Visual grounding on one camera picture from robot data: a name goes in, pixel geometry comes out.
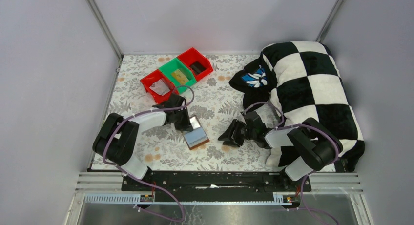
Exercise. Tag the black item in red bin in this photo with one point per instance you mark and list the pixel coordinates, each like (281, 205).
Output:
(197, 68)

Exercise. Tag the red bin near left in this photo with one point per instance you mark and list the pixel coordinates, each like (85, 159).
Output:
(149, 79)

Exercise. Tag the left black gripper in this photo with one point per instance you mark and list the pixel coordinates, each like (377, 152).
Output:
(184, 120)

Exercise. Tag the yellow card in green bin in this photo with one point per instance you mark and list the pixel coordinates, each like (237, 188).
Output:
(180, 77)

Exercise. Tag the floral table cloth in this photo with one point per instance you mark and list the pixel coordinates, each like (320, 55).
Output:
(213, 102)

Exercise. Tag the red bin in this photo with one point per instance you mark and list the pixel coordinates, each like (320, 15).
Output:
(192, 55)
(149, 79)

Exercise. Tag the red bin far right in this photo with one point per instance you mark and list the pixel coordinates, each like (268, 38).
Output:
(192, 55)

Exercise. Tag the black cap with blue logo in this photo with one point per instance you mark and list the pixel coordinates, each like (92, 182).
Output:
(255, 84)

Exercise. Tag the aluminium frame rails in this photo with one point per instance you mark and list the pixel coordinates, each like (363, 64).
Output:
(321, 183)

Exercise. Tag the checkered black white pillow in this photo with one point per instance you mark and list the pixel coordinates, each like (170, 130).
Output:
(304, 82)

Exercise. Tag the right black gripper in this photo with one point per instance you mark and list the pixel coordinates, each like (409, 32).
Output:
(239, 132)

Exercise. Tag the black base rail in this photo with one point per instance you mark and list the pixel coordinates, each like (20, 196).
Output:
(224, 186)

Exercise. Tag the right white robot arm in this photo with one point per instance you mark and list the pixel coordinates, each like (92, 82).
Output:
(296, 150)

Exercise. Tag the brown leather card holder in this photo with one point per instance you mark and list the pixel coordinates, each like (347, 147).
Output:
(197, 137)

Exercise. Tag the green bin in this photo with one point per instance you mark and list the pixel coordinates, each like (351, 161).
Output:
(174, 64)

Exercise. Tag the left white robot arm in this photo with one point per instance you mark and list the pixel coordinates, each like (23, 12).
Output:
(116, 139)

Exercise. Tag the silver card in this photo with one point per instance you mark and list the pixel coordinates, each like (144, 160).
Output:
(160, 87)

